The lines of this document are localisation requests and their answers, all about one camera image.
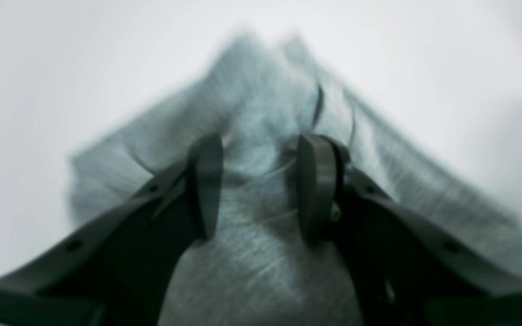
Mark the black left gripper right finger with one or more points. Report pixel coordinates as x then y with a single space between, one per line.
405 270

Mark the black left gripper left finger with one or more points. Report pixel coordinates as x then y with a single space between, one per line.
115 270

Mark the grey t-shirt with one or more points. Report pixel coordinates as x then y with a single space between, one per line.
256 271

